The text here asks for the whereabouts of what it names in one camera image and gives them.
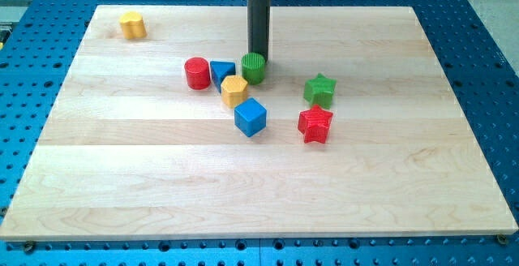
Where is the red star block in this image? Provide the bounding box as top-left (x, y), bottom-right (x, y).
top-left (298, 105), bottom-right (333, 144)

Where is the green star block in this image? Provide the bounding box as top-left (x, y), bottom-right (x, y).
top-left (303, 73), bottom-right (337, 109)

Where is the blue cube block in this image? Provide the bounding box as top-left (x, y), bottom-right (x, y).
top-left (234, 97), bottom-right (267, 137)

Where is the yellow hexagon block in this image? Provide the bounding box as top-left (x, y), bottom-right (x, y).
top-left (221, 75), bottom-right (249, 109)

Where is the green cylinder block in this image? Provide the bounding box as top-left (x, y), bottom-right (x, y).
top-left (241, 53), bottom-right (266, 85)

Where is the blue triangle block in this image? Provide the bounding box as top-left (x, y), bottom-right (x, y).
top-left (209, 61), bottom-right (236, 92)

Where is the red cylinder block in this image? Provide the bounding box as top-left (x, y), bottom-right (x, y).
top-left (184, 57), bottom-right (211, 90)

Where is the light wooden board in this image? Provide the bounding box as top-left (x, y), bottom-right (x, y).
top-left (1, 5), bottom-right (517, 242)

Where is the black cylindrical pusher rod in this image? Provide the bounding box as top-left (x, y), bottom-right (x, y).
top-left (247, 0), bottom-right (271, 61)

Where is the yellow heart block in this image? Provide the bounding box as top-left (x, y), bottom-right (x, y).
top-left (119, 11), bottom-right (148, 40)

